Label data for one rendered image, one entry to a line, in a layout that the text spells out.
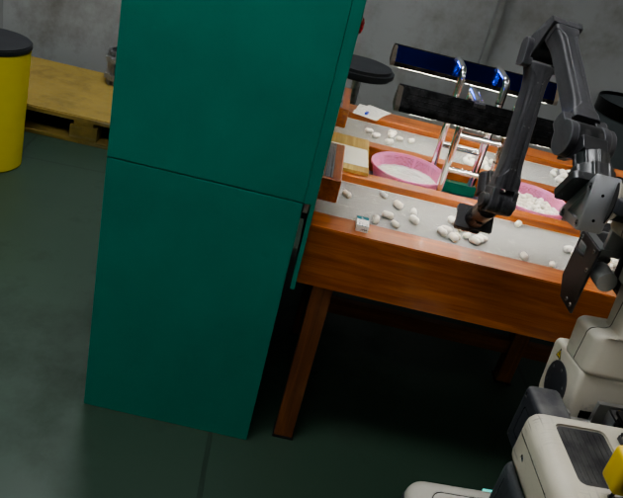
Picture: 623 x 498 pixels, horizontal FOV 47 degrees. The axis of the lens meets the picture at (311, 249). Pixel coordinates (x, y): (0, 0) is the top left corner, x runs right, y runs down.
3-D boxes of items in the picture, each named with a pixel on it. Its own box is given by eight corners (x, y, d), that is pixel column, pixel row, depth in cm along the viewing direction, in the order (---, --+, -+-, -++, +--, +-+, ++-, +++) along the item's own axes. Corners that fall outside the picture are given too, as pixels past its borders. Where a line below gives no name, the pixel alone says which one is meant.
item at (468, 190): (473, 198, 261) (515, 80, 240) (419, 185, 261) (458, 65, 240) (467, 179, 278) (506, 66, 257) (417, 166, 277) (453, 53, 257)
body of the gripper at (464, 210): (457, 204, 195) (465, 196, 188) (492, 212, 196) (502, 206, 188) (453, 226, 194) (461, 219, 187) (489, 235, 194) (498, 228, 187)
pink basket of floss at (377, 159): (453, 205, 251) (461, 181, 247) (400, 213, 234) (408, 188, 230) (401, 173, 268) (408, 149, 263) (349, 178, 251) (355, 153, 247)
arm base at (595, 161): (574, 176, 133) (634, 189, 134) (573, 140, 137) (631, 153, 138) (552, 198, 141) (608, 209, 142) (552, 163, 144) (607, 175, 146)
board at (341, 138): (367, 177, 232) (368, 173, 231) (322, 166, 231) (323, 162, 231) (368, 143, 261) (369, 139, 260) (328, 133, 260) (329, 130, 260)
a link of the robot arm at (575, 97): (548, 0, 165) (585, 13, 167) (517, 45, 176) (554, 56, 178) (575, 137, 139) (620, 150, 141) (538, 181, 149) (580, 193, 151)
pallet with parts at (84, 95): (222, 120, 473) (230, 66, 456) (204, 171, 394) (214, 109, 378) (20, 76, 459) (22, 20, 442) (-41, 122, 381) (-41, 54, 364)
